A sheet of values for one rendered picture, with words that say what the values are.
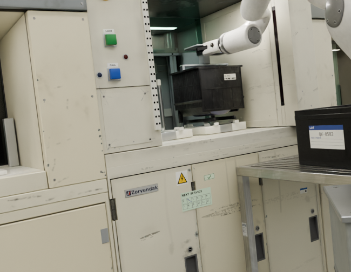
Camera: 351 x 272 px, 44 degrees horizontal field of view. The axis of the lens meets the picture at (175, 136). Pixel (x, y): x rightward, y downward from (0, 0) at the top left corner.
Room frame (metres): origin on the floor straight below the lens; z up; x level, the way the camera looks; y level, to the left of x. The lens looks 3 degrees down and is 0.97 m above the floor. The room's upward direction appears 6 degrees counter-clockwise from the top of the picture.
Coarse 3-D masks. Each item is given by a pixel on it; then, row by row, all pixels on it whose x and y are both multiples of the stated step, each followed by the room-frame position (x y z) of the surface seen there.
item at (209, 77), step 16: (192, 48) 1.81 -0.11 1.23; (192, 64) 1.77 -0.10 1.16; (208, 64) 1.82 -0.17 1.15; (224, 64) 1.86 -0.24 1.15; (176, 80) 1.82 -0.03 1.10; (192, 80) 1.72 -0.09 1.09; (208, 80) 1.70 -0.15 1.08; (224, 80) 1.74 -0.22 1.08; (240, 80) 1.78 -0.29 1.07; (176, 96) 1.83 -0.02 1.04; (192, 96) 1.73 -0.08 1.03; (208, 96) 1.69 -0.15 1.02; (224, 96) 1.73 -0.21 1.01; (240, 96) 1.78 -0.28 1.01; (192, 112) 1.78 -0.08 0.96; (208, 112) 1.69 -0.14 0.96
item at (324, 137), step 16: (304, 112) 1.32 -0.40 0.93; (320, 112) 1.26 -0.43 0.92; (336, 112) 1.20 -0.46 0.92; (304, 128) 1.33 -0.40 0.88; (320, 128) 1.27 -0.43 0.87; (336, 128) 1.21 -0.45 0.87; (304, 144) 1.34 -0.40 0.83; (320, 144) 1.27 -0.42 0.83; (336, 144) 1.21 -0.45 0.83; (304, 160) 1.34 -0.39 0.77; (320, 160) 1.28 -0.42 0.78; (336, 160) 1.22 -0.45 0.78
